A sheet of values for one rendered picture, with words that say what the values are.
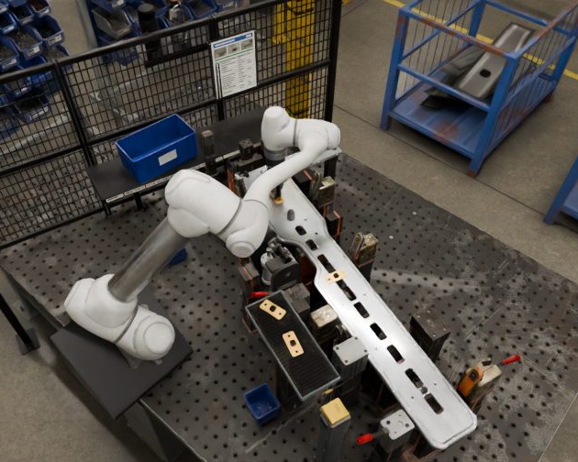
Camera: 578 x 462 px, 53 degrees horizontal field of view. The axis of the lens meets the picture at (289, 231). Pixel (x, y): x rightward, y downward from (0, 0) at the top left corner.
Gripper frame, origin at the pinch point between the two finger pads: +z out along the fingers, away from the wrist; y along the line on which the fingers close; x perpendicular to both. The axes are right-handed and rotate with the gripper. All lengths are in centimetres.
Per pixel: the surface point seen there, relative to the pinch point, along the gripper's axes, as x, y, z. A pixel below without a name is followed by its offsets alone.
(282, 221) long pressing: -12.4, -4.2, 4.9
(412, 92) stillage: 112, 177, 89
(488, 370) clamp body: -106, 20, -1
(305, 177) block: 6.5, 18.2, 7.0
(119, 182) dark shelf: 38, -55, 2
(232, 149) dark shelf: 33.3, -3.9, 2.0
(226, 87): 55, 5, -15
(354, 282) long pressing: -52, 4, 5
